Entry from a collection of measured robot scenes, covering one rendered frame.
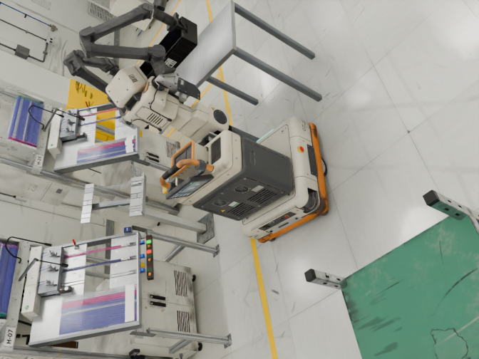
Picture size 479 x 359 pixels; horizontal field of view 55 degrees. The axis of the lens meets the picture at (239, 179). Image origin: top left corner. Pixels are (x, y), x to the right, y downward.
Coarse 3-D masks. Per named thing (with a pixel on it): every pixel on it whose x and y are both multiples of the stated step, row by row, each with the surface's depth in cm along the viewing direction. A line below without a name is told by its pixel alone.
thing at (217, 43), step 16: (224, 16) 303; (256, 16) 314; (208, 32) 315; (224, 32) 296; (272, 32) 322; (208, 48) 307; (224, 48) 289; (240, 48) 285; (304, 48) 339; (192, 64) 320; (208, 64) 300; (256, 64) 292; (192, 80) 312; (208, 80) 362; (288, 80) 306; (240, 96) 380; (320, 96) 323
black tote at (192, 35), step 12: (180, 24) 277; (192, 24) 275; (168, 36) 284; (180, 36) 285; (192, 36) 270; (168, 48) 293; (180, 48) 271; (192, 48) 272; (168, 60) 279; (180, 60) 279; (144, 72) 310
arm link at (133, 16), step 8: (136, 8) 253; (120, 16) 249; (128, 16) 251; (136, 16) 252; (144, 16) 258; (104, 24) 245; (112, 24) 247; (120, 24) 249; (128, 24) 253; (88, 32) 238; (96, 32) 243; (104, 32) 245; (112, 32) 250; (96, 40) 247
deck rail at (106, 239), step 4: (108, 236) 330; (112, 236) 330; (116, 236) 329; (120, 236) 330; (88, 240) 330; (92, 240) 330; (96, 240) 329; (100, 240) 329; (104, 240) 330; (108, 240) 331; (64, 244) 330; (68, 244) 330; (72, 244) 330; (80, 244) 330; (88, 244) 332; (92, 244) 332; (96, 244) 333; (100, 244) 334; (48, 248) 330
